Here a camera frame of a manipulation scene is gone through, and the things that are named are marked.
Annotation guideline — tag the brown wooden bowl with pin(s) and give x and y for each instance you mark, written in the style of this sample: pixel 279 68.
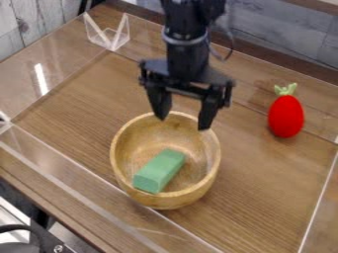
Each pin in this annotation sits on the brown wooden bowl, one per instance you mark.
pixel 143 137

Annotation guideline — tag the clear acrylic corner bracket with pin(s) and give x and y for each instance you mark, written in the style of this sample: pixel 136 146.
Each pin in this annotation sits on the clear acrylic corner bracket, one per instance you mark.
pixel 111 39

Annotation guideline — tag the black metal bracket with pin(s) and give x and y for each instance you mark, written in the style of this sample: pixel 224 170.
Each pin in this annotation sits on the black metal bracket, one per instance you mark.
pixel 42 237

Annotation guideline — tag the green rectangular stick block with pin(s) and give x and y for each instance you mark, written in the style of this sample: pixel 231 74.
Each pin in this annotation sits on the green rectangular stick block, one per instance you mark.
pixel 155 174

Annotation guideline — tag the red plush strawberry toy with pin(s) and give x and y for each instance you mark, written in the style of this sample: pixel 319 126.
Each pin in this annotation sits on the red plush strawberry toy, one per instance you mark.
pixel 286 115

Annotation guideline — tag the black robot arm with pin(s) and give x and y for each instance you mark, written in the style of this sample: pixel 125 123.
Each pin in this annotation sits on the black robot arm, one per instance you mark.
pixel 188 18

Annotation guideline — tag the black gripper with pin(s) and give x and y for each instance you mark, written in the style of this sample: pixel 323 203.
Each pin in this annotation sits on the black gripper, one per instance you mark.
pixel 185 74

